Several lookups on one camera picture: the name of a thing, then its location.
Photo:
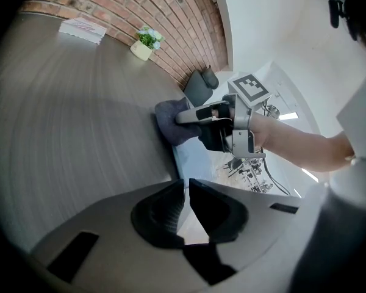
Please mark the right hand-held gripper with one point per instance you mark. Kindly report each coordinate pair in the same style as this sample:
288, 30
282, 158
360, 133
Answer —
242, 139

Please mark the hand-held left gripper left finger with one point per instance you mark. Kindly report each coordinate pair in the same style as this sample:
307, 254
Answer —
109, 224

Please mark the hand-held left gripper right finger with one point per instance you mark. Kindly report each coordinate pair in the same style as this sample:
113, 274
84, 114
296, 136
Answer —
262, 218

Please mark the dark blue cloth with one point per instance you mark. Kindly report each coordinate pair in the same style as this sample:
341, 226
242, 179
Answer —
170, 121

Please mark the light blue book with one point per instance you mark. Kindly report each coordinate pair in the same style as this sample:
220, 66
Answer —
192, 160

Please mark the person's right forearm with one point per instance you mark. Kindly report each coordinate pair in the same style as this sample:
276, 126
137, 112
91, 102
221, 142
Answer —
292, 145

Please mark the black office chair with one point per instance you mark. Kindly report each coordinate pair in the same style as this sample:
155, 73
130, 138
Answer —
198, 87

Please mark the person's white shirt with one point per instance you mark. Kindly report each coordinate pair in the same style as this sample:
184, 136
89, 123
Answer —
353, 194

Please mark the flower plant in white pot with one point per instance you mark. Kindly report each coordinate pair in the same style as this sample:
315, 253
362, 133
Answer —
141, 50

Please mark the white printed book box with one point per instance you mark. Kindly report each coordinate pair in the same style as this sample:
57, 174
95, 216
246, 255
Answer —
82, 32

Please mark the black head-mounted camera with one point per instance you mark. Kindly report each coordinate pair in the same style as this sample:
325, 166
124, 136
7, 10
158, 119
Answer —
334, 12

